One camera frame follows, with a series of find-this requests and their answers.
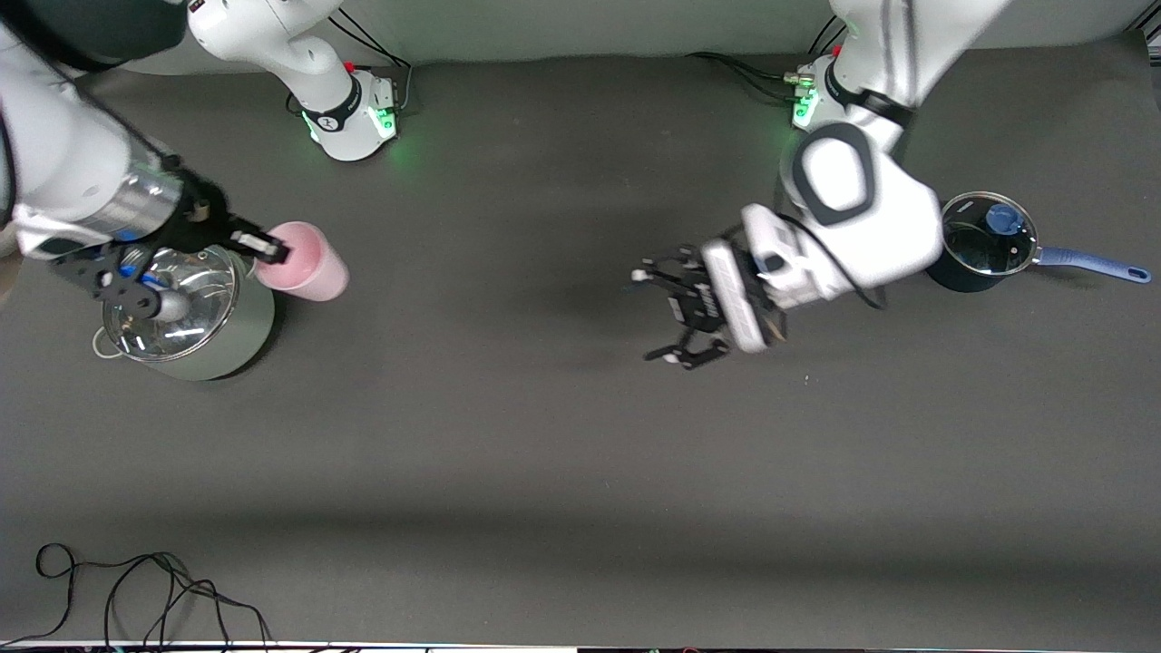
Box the black base cable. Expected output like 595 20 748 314
340 9 415 114
721 62 804 96
685 52 799 83
812 14 849 55

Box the black left base cable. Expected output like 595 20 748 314
721 62 804 96
812 14 849 55
685 52 799 83

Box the black right base cable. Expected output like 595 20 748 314
340 9 415 114

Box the grey-green cooking pot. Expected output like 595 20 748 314
92 245 276 382

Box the pink plastic cup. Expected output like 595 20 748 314
254 220 350 303

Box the dark blue saucepan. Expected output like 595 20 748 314
925 190 1153 293

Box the glass saucepan lid blue knob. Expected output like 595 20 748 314
940 190 1039 277

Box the loose black tangled cable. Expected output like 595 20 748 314
0 542 273 649

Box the dark grey table cover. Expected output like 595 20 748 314
0 32 1161 647

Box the glass pot lid beige knob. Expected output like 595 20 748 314
102 245 239 363

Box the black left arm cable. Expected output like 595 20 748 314
776 210 888 311

